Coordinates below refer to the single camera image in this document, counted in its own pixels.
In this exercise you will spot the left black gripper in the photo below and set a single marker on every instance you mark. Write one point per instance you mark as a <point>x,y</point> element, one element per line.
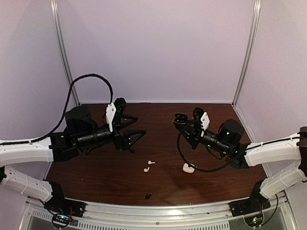
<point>123,141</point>

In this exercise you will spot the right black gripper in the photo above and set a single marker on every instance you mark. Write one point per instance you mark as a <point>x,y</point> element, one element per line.
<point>194,132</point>

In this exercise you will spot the black earbud charging case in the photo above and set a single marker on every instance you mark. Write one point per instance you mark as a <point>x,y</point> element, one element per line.
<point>180,118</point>

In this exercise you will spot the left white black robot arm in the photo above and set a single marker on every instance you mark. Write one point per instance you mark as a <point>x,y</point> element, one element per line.
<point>81,134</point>

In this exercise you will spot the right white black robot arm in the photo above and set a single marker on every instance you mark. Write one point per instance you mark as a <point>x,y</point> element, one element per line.
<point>227,143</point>

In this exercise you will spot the white earbud charging case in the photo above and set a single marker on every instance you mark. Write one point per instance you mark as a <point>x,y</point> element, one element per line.
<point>188,168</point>

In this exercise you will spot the left circuit board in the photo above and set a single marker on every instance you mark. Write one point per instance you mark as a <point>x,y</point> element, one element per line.
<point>61,220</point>

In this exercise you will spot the circuit board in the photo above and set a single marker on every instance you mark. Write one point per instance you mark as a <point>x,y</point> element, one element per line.
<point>254,221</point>
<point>61,220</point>

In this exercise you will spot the right circuit board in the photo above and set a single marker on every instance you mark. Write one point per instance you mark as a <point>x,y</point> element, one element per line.
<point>254,221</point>

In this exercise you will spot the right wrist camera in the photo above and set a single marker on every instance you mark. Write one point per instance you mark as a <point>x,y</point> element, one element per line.
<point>201,119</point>

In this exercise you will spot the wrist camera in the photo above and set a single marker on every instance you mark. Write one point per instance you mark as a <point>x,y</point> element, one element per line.
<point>201,119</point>
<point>114,112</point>

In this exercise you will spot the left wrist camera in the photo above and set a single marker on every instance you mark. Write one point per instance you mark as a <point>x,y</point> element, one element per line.
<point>114,112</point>

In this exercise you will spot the aluminium front rail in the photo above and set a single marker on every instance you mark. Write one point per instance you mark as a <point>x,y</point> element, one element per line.
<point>210,216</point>

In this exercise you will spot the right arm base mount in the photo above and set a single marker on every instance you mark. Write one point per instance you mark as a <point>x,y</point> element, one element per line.
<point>248,205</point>

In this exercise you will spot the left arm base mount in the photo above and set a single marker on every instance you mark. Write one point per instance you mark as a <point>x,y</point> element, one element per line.
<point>66,206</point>

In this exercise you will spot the left aluminium frame post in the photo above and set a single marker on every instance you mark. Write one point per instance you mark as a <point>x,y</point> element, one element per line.
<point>60,40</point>

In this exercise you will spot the aluminium frame post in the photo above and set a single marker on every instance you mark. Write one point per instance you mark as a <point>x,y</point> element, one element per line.
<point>250,45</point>
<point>60,40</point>

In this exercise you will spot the right aluminium frame post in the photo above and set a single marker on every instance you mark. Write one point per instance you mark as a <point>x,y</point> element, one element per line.
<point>250,45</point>

